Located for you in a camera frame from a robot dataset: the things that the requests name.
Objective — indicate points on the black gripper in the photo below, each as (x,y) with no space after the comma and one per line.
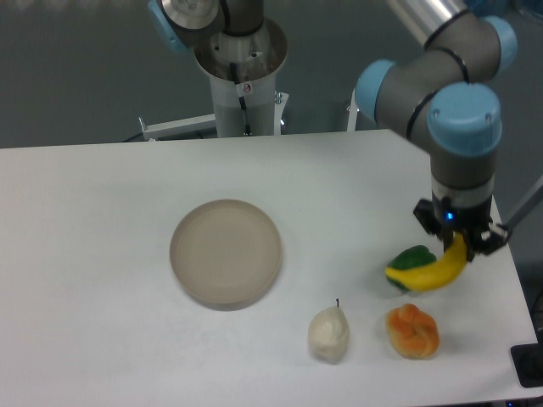
(440,218)

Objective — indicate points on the yellow toy banana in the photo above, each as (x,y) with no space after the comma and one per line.
(437,274)

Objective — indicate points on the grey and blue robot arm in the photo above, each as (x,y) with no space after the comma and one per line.
(439,102)

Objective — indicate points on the green toy bell pepper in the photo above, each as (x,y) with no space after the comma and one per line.
(411,258)

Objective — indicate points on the grey metal table leg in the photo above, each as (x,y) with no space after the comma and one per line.
(524,205)

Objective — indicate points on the orange toy bread roll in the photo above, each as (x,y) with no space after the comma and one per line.
(413,334)

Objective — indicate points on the black device at table edge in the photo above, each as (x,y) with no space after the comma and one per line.
(527,360)

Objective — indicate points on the white toy pear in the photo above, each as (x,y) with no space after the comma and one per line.
(328,334)

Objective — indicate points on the blue plastic bag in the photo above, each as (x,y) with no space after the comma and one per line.
(488,7)

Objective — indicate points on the beige round plate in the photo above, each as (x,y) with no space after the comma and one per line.
(226,254)

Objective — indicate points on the white right metal bracket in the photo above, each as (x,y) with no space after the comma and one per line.
(353,113)

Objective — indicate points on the white metal bracket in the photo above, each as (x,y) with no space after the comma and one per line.
(353,113)
(178,129)

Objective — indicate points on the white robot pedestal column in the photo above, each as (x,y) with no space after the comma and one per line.
(242,74)

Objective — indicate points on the white left metal bracket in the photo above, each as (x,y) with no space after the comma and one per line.
(178,129)

